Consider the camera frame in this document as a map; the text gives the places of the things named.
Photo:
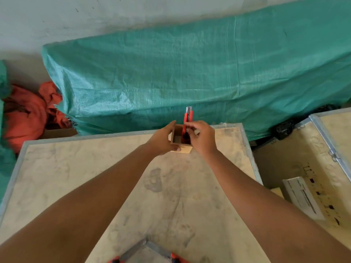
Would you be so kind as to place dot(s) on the large plywood crate metal edges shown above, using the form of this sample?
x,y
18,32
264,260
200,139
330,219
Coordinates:
x,y
175,188

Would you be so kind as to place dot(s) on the person's left thumb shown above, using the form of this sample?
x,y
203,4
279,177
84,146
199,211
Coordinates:
x,y
174,148

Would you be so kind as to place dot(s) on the orange crumpled cloth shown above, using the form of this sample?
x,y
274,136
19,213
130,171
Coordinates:
x,y
24,112

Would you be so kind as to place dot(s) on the red utility knife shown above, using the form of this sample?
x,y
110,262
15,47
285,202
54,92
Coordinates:
x,y
188,115

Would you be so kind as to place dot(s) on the person's right hand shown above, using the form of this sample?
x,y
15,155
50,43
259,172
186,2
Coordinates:
x,y
204,139

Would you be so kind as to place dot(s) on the large green woven tarp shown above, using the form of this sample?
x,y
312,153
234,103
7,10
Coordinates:
x,y
192,73

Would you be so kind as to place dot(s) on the person's left forearm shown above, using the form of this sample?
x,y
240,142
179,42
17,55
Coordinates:
x,y
82,210

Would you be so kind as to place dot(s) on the person's left hand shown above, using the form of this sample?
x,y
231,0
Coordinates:
x,y
159,143

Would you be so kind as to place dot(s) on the person's right forearm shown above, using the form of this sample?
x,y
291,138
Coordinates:
x,y
263,210

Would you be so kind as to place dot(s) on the plywood crate with black markings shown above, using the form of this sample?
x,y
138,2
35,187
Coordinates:
x,y
299,158

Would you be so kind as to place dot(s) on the white printed carton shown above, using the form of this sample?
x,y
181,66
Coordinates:
x,y
303,198

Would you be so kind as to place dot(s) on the black plastic bag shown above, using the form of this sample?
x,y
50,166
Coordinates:
x,y
283,130

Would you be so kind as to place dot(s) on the plywood crate with metal latch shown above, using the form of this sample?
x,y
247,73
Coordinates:
x,y
337,128

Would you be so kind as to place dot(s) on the small green tarp piece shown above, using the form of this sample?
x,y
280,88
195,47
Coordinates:
x,y
5,167

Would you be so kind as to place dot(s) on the small wooden box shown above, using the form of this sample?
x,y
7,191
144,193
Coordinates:
x,y
177,138

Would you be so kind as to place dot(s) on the person's right thumb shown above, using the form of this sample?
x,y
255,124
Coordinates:
x,y
192,135

